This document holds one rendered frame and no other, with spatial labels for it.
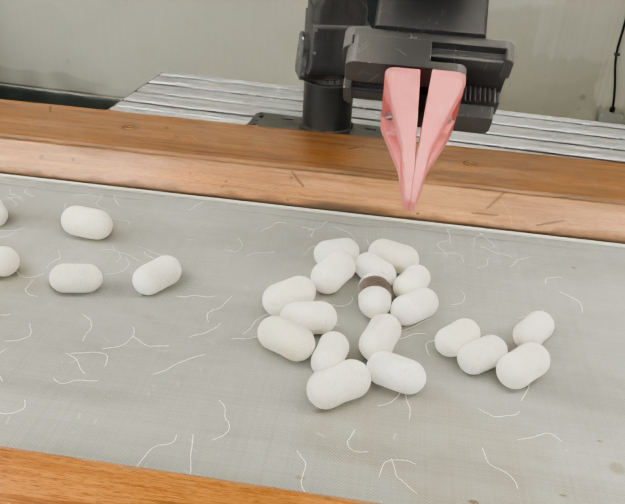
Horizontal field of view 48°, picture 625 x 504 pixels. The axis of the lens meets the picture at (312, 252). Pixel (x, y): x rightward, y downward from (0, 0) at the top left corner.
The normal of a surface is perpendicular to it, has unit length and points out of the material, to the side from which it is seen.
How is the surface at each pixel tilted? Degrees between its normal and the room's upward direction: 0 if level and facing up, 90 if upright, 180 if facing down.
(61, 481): 0
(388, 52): 40
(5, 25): 91
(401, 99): 62
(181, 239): 0
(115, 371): 0
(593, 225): 45
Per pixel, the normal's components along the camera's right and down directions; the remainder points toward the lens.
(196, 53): -0.20, 0.48
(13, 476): 0.06, -0.87
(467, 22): -0.04, -0.35
